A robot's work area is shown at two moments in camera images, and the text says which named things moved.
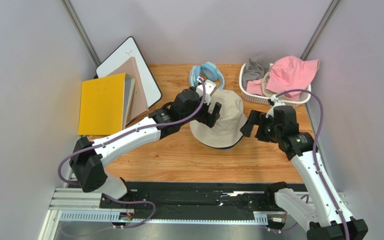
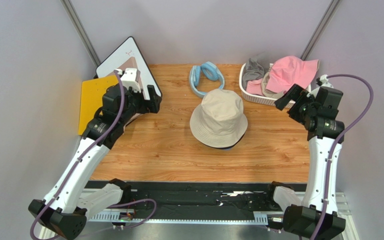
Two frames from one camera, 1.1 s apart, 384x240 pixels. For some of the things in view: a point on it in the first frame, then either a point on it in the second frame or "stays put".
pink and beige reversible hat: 258,87 stays put
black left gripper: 208,119 to 152,105
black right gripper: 258,123 to 293,98
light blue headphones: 209,70 stays put
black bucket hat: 232,146 stays put
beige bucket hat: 227,132 stays put
